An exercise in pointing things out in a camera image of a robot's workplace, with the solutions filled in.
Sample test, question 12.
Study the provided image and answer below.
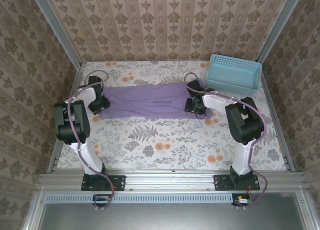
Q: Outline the purple printed t-shirt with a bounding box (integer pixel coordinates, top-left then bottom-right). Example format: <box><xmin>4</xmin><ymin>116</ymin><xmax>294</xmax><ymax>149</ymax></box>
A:
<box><xmin>98</xmin><ymin>82</ymin><xmax>215</xmax><ymax>120</ymax></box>

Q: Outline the light blue plastic basket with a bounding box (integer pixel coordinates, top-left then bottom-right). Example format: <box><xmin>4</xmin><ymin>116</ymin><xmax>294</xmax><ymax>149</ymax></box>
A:
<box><xmin>205</xmin><ymin>53</ymin><xmax>263</xmax><ymax>98</ymax></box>

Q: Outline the floral tablecloth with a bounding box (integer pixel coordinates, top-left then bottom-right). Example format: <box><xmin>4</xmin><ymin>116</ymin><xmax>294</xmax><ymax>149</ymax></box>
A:
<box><xmin>57</xmin><ymin>60</ymin><xmax>287</xmax><ymax>171</ymax></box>

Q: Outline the small connector board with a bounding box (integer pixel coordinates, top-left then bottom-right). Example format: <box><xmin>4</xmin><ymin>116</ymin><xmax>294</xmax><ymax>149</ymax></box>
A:
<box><xmin>92</xmin><ymin>194</ymin><xmax>114</xmax><ymax>208</ymax></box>
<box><xmin>231</xmin><ymin>194</ymin><xmax>254</xmax><ymax>208</ymax></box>

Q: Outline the grey metal panel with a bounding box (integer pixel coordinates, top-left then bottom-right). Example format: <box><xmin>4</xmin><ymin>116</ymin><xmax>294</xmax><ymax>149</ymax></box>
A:
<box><xmin>22</xmin><ymin>192</ymin><xmax>320</xmax><ymax>230</ymax></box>

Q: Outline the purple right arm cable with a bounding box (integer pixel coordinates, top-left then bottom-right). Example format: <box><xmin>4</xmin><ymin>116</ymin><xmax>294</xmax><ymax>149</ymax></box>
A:
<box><xmin>184</xmin><ymin>72</ymin><xmax>268</xmax><ymax>211</ymax></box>

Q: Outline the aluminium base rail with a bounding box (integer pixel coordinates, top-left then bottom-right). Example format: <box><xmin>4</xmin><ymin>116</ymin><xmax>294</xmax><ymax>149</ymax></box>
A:
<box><xmin>37</xmin><ymin>168</ymin><xmax>307</xmax><ymax>192</ymax></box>

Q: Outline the aluminium frame post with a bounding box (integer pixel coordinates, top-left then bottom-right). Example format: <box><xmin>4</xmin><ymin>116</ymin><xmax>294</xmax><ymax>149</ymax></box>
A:
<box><xmin>256</xmin><ymin>0</ymin><xmax>306</xmax><ymax>63</ymax></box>
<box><xmin>27</xmin><ymin>0</ymin><xmax>85</xmax><ymax>70</ymax></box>

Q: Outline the grey slotted cable duct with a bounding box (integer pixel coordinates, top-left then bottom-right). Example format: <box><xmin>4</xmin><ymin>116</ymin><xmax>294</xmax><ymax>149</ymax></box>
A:
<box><xmin>46</xmin><ymin>193</ymin><xmax>234</xmax><ymax>204</ymax></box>

